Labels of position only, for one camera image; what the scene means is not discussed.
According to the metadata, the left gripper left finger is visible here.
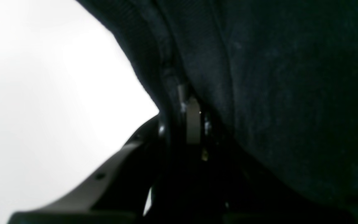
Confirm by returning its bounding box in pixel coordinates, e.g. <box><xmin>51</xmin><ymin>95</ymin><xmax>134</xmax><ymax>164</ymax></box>
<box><xmin>36</xmin><ymin>96</ymin><xmax>201</xmax><ymax>215</ymax></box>

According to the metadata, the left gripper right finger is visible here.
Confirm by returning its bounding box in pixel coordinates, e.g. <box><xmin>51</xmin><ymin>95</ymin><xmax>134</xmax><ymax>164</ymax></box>
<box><xmin>199</xmin><ymin>111</ymin><xmax>260</xmax><ymax>215</ymax></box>

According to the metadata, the black T-shirt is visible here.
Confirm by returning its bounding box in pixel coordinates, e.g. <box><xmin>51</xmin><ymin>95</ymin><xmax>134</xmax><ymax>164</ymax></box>
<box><xmin>79</xmin><ymin>0</ymin><xmax>358</xmax><ymax>223</ymax></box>

